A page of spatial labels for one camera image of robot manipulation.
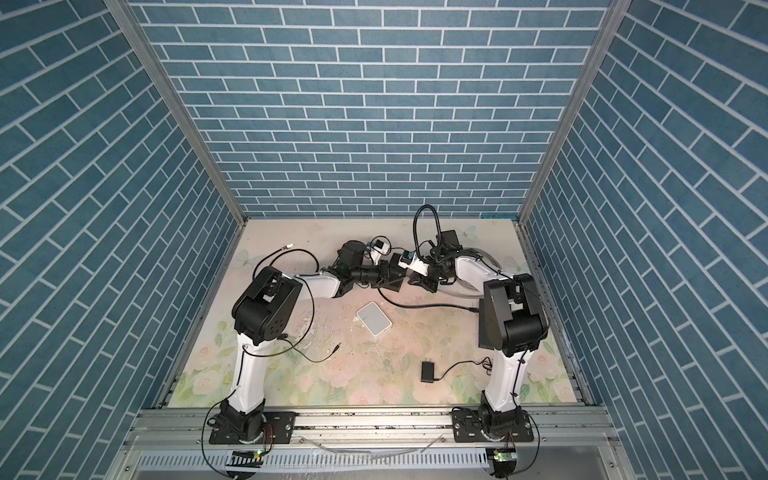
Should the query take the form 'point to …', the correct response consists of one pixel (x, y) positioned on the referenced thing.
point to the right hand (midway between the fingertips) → (412, 274)
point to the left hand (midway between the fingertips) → (404, 276)
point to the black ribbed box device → (397, 273)
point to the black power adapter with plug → (427, 373)
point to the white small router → (374, 319)
